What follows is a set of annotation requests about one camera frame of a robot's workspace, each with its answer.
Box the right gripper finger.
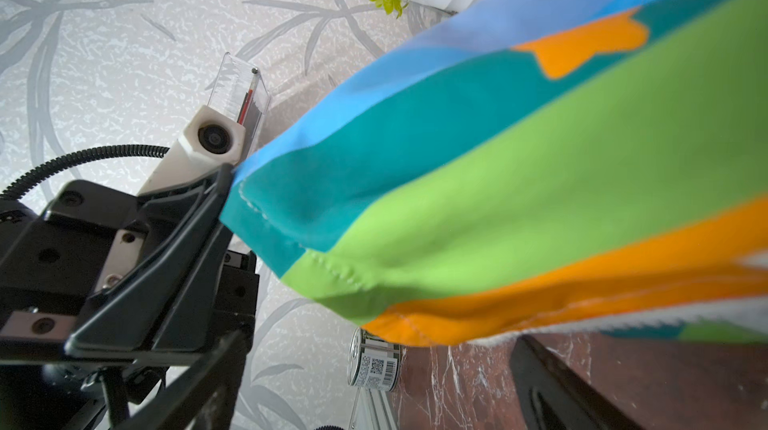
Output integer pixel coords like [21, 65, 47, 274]
[509, 335, 641, 430]

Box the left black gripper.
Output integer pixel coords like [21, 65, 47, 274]
[1, 164, 259, 430]

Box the rainbow striped kids jacket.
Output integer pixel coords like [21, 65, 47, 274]
[220, 0, 767, 346]

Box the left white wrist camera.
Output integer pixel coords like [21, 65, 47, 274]
[138, 105, 245, 196]

